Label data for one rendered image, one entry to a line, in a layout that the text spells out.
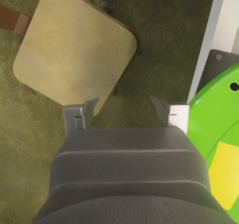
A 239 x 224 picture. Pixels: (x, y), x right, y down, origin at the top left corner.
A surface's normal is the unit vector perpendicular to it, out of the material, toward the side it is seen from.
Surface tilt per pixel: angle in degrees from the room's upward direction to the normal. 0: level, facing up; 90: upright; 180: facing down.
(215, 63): 0
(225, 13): 0
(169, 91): 0
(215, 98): 25
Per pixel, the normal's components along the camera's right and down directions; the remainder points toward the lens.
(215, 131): -0.34, 0.07
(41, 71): -0.01, 0.29
